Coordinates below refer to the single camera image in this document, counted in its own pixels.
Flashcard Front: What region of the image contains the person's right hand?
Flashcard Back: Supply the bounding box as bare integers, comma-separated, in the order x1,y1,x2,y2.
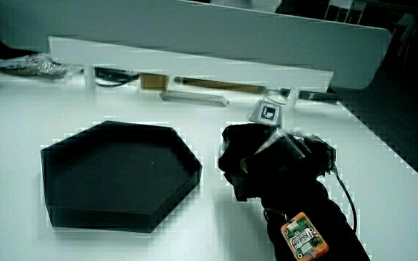
217,100,337,202

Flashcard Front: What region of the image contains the white desk shelf riser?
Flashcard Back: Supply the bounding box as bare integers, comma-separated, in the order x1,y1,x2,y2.
47,36,335,109

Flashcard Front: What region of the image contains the white desk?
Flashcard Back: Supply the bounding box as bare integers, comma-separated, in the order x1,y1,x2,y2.
0,67,418,261

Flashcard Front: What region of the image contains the long wooden strip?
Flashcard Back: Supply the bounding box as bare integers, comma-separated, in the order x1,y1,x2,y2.
174,76,268,95

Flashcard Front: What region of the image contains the orange sensor board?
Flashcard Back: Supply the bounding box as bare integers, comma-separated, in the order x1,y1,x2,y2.
280,212,330,261

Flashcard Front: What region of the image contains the flat silver bar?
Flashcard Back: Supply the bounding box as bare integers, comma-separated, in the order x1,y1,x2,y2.
159,90,230,108

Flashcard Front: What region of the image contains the white partition panel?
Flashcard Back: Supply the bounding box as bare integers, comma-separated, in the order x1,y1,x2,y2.
0,0,393,91

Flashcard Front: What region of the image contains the brown cardboard box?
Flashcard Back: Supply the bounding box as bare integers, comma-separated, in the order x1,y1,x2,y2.
139,72,170,91

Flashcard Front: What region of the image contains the black hexagonal tray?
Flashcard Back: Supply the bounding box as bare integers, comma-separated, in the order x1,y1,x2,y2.
40,120,203,234

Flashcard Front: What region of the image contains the clear plastic bag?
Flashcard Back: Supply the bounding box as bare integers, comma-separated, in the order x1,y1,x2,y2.
0,53,83,80

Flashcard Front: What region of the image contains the black glove cable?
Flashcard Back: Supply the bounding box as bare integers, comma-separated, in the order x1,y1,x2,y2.
332,167,358,233

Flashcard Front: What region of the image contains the black coiled cable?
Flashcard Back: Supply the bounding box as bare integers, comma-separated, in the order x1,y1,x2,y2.
94,67,140,88

